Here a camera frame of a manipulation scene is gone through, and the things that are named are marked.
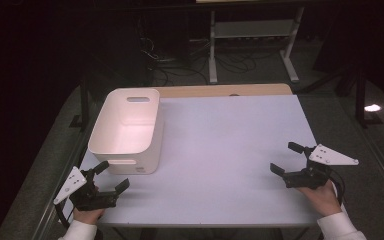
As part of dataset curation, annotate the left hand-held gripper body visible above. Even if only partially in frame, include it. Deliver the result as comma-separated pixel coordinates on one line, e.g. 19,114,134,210
52,165,120,212

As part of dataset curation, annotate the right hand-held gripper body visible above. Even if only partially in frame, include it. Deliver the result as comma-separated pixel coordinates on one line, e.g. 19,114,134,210
282,143,360,191

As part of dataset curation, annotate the white plastic bin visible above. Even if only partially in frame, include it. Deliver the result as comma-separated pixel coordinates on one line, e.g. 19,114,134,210
87,87,165,176

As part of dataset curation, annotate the person's left hand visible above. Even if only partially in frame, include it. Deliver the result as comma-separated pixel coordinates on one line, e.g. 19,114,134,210
72,206,105,226

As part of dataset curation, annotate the person's right hand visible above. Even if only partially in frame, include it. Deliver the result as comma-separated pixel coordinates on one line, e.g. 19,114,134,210
295,180,343,218

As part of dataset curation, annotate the black metal stand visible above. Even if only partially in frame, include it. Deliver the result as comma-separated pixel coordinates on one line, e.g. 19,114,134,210
69,74,92,132
353,64,384,130

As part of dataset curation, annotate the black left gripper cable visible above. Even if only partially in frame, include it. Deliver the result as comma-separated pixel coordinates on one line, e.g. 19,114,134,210
54,203,71,231

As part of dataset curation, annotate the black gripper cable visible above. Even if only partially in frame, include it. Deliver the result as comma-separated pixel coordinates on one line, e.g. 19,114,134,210
54,203,71,231
329,169,347,206

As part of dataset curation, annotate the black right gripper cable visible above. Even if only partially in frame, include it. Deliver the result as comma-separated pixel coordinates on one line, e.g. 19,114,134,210
329,169,347,206

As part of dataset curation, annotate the white metal stand frame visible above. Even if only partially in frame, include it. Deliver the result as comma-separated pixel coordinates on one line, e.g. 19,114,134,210
208,6,305,85

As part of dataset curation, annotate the bundle of floor cables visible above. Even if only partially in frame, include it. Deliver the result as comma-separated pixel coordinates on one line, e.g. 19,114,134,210
139,35,258,88

